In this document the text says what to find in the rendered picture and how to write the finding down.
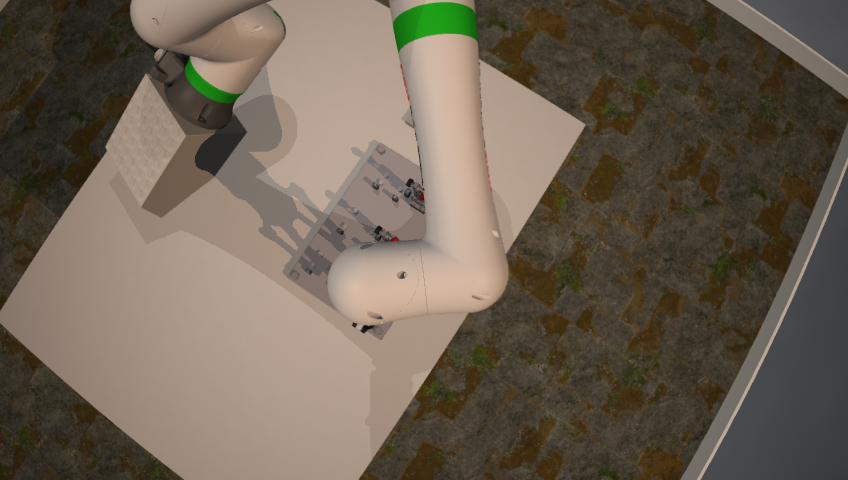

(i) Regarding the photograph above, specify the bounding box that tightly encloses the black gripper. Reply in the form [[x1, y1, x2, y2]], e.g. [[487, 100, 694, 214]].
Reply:
[[352, 323, 375, 333]]

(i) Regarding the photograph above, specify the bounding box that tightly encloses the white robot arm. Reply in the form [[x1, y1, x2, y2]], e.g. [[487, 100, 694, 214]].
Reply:
[[130, 0, 509, 326]]

